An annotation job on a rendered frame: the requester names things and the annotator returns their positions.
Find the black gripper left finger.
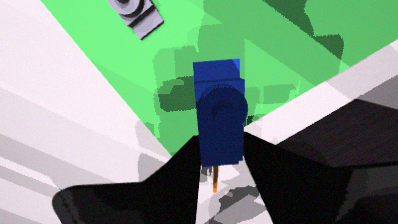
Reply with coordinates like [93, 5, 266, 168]
[51, 135, 201, 224]

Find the green flat deck plate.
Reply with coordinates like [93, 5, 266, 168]
[40, 0, 398, 157]

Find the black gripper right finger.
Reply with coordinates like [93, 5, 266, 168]
[243, 132, 398, 224]

